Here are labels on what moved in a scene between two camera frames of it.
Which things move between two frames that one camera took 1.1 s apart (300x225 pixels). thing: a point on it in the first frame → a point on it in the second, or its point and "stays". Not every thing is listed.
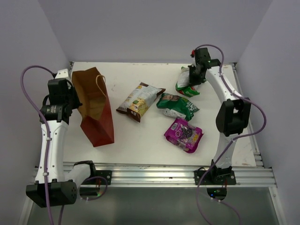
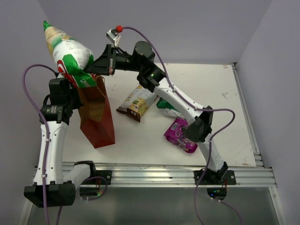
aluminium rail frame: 259,174 stays
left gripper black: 71,89 stays
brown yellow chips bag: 139,101 stays
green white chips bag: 183,86 → 72,58
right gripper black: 192,81 → 101,65
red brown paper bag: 90,89 stays
